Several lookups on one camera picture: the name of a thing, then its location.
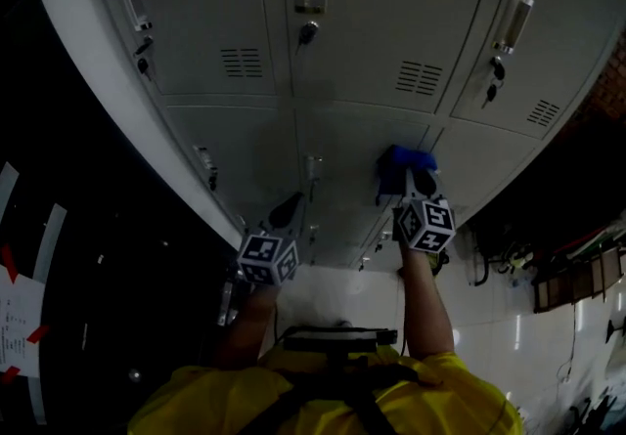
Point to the brown wooden rack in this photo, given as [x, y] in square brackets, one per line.
[577, 276]

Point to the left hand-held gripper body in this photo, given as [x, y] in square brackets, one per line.
[266, 254]

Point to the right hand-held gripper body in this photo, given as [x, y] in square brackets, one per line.
[426, 223]

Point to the white printed paper sheet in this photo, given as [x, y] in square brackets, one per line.
[17, 320]

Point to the person's left forearm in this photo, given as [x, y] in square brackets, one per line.
[249, 325]

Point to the black chest-mounted device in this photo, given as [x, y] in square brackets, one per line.
[337, 339]

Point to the person's yellow shirt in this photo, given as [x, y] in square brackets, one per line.
[455, 399]

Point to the blue cloth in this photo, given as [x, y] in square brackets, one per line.
[397, 164]

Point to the door lock with black key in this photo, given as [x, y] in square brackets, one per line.
[495, 77]
[143, 54]
[307, 33]

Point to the person's right forearm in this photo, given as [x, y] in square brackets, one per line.
[424, 306]

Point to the shiny metal bracket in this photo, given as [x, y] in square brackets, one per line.
[226, 303]

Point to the grey metal locker cabinet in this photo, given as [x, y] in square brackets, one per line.
[93, 61]

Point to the group of grey locker doors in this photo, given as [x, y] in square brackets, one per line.
[352, 47]

